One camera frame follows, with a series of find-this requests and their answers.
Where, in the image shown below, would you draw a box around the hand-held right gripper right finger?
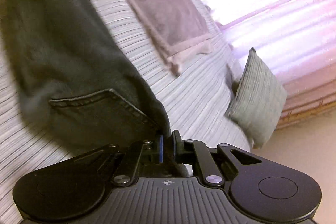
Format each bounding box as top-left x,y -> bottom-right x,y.
172,131 -> 263,186

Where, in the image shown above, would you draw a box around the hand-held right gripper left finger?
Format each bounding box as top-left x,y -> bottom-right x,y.
73,135 -> 164,187

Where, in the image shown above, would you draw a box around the pink curtain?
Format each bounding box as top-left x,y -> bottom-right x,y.
173,0 -> 336,132

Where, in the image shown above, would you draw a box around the pink blanket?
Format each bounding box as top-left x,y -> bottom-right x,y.
102,0 -> 218,77

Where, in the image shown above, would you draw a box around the dark grey jeans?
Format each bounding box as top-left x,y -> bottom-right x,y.
0,0 -> 191,178

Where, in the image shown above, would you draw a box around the rattan frame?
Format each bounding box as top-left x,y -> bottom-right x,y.
274,97 -> 336,131

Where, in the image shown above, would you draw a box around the grey-green cushion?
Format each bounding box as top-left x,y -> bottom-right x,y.
224,47 -> 288,149

